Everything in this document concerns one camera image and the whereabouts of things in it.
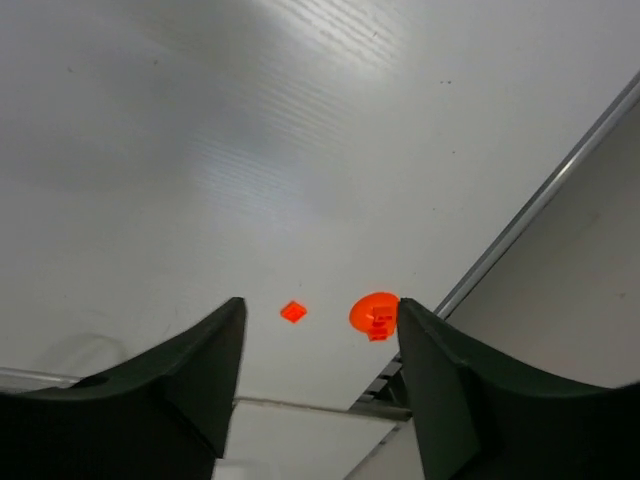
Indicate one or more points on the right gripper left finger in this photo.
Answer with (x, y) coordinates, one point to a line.
(164, 414)

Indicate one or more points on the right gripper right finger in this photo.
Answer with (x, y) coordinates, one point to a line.
(481, 414)

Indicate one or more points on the orange cone lego piece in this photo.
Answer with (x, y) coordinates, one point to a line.
(375, 315)

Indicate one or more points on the orange lego tile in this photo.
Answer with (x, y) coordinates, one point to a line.
(293, 312)

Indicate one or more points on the aluminium table frame rail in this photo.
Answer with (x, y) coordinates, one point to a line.
(386, 396)

